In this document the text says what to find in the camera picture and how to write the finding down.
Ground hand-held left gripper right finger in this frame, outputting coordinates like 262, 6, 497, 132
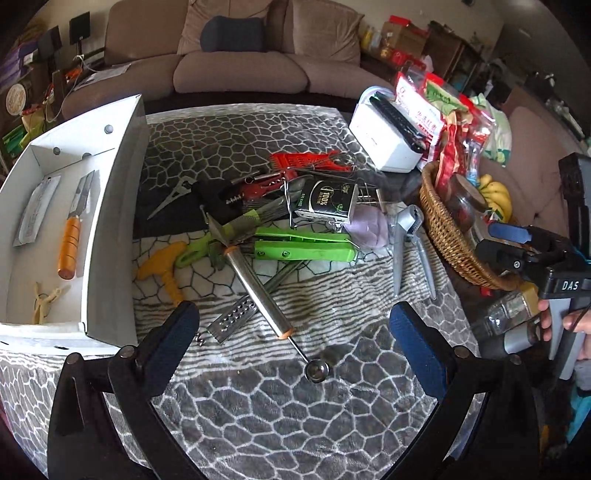
389, 301, 541, 480

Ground small beige clip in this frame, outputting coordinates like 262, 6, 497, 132
31, 282, 70, 325

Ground steel triangular tongs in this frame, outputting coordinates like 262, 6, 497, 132
147, 175, 195, 220

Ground wicker basket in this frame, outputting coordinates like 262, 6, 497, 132
419, 160, 518, 291

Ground black-handled tool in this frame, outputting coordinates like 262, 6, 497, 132
191, 179, 245, 222

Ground black and white box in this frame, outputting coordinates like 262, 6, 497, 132
288, 179, 361, 225

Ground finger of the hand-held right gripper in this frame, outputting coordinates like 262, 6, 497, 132
488, 222, 561, 252
475, 237, 550, 283

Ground red cardboard boxes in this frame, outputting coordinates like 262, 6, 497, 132
381, 16, 428, 61

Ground red gold snack bag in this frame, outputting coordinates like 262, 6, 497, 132
436, 111, 476, 185

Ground steel melon baller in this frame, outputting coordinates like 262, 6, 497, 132
223, 246, 331, 383

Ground small steel grater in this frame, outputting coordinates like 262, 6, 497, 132
206, 294, 258, 344

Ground red-handled opener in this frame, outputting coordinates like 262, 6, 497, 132
240, 170, 298, 204

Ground purple boxes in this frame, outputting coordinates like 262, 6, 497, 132
0, 39, 28, 88

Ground black speaker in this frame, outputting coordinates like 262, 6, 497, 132
37, 25, 63, 61
69, 13, 90, 44

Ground silver nutcracker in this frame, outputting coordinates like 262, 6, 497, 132
390, 204, 438, 302

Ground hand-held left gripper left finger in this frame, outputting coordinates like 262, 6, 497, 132
46, 300, 201, 480

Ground black remote control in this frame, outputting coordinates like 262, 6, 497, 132
372, 91, 428, 153

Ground clear plastic bottle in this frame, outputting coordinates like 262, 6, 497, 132
471, 288, 543, 330

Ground yellow-handled corkscrew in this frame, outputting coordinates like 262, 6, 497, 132
135, 242, 191, 304

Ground orange-handled knife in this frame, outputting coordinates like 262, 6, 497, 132
57, 170, 96, 280

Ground green-handled peeler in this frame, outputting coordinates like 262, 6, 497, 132
174, 222, 259, 268

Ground bunch of bananas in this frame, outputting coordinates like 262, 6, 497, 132
475, 174, 513, 222

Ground wooden cabinet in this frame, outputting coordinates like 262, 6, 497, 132
425, 21, 481, 88

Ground round tin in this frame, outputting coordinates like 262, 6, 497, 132
4, 83, 28, 116

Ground steel handled tool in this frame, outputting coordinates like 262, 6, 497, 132
265, 261, 308, 294

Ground white plastic box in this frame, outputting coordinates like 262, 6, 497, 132
348, 85, 428, 173

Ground clear jar brown lid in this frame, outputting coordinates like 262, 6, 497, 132
445, 173, 488, 232

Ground beige sofa cushion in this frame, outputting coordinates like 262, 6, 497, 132
178, 0, 273, 55
283, 0, 365, 65

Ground dark blue lumbar pillow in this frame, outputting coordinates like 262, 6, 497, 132
201, 16, 269, 52

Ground person's right hand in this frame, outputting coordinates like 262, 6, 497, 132
538, 299, 591, 363

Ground grey cylindrical bottle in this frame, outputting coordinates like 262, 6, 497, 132
478, 318, 543, 361

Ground green white bag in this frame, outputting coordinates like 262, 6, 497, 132
480, 92, 513, 167

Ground red white snack bag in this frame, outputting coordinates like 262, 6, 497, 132
394, 71, 451, 160

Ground white cardboard box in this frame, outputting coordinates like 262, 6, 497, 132
0, 93, 148, 356

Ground green plastic kitchen tool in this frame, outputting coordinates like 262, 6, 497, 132
253, 226, 356, 263

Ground brown sofa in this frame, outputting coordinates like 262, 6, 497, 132
60, 0, 398, 121

